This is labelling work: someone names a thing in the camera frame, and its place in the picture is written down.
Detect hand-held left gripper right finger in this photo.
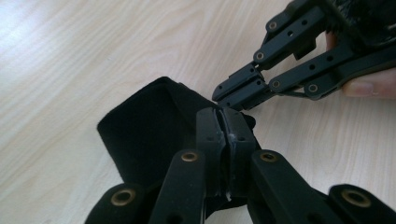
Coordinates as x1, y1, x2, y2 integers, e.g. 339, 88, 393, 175
221, 106, 344, 224

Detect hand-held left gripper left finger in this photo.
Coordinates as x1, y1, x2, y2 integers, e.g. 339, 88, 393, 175
148, 106, 228, 224

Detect plain black sock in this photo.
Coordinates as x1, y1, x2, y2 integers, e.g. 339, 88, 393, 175
96, 76, 262, 210

